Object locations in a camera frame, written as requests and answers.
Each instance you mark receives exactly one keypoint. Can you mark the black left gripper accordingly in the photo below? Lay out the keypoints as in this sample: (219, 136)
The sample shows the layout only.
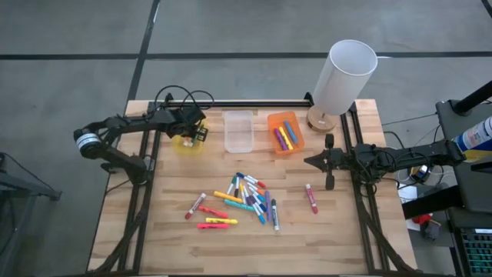
(188, 119)

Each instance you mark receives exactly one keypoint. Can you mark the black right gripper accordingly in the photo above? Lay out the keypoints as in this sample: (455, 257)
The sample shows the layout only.
(338, 161)

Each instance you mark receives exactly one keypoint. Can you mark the blue highlighter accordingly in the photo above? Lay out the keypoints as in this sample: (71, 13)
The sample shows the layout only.
(291, 132)

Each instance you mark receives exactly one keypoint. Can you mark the yellow highlighter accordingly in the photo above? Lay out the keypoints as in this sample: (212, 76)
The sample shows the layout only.
(286, 138)
(221, 221)

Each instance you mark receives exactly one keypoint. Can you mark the clear translucent plastic bin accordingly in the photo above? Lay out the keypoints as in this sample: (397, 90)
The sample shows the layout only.
(238, 132)

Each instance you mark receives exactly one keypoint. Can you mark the thin white marker red cap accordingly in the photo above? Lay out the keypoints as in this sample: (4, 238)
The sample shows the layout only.
(258, 182)

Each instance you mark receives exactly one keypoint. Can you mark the thin white marker orange cap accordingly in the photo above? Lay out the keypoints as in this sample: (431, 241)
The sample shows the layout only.
(256, 189)

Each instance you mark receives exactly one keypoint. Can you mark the thin white marker turquoise cap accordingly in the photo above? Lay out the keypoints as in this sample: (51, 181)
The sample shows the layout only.
(259, 197)

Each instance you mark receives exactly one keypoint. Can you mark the thin white marker green cap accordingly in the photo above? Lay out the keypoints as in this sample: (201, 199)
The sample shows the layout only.
(231, 185)

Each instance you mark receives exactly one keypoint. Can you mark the thin white marker purple cap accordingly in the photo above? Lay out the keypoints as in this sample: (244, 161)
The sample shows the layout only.
(248, 199)

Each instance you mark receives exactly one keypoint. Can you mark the thin white marker light-blue cap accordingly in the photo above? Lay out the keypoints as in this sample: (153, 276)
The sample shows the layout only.
(258, 214)

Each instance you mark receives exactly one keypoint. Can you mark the thin white marker black cap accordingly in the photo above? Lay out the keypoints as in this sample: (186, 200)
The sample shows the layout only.
(237, 187)

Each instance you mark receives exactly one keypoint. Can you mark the thin white marker yellow cap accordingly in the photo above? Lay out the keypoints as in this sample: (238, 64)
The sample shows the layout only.
(242, 193)

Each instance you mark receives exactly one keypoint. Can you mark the orange-yellow highlighter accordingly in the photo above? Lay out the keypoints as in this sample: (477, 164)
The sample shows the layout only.
(227, 197)

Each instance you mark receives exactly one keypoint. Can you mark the teal highlighter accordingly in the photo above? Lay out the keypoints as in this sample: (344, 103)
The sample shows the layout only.
(238, 205)

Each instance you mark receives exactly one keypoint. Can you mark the pink highlighter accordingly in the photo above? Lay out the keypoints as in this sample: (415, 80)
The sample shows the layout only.
(212, 225)

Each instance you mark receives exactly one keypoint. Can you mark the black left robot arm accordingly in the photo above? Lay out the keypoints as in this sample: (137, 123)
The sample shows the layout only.
(115, 124)

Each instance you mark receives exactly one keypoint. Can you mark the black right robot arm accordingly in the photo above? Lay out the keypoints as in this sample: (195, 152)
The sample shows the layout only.
(403, 157)

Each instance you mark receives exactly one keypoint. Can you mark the orange translucent plastic bin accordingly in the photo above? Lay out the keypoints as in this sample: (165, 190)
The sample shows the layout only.
(298, 146)

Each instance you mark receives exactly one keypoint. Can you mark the yellow translucent plastic bin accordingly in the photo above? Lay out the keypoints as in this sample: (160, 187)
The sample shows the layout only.
(180, 148)

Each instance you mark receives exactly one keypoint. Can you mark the white shade wooden base lamp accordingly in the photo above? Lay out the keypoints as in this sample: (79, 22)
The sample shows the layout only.
(346, 77)

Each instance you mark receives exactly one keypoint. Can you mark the white paper sheet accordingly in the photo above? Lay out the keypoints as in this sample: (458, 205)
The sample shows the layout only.
(407, 192)

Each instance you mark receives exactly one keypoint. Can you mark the black power adapter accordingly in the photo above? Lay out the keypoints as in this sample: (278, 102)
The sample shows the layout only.
(422, 172)

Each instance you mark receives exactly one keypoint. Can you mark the small red object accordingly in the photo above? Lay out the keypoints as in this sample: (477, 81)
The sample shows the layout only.
(422, 219)

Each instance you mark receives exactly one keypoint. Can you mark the small grey object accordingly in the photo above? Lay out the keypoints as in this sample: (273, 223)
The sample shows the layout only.
(430, 231)

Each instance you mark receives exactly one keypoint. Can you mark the black equipment cart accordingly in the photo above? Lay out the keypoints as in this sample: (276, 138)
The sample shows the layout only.
(461, 184)

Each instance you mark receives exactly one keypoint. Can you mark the blue white wipes canister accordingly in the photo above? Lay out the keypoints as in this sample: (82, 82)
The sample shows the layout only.
(474, 140)

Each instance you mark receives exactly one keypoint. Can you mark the black pole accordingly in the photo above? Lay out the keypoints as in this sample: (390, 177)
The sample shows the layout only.
(473, 98)

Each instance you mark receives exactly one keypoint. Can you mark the backlit keyboard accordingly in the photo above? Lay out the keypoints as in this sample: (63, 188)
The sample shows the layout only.
(476, 250)

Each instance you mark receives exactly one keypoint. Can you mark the black aluminium rig frame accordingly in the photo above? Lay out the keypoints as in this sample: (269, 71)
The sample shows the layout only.
(238, 104)

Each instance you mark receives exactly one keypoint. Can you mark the dark grey desk frame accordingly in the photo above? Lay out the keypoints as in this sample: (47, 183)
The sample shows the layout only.
(23, 186)

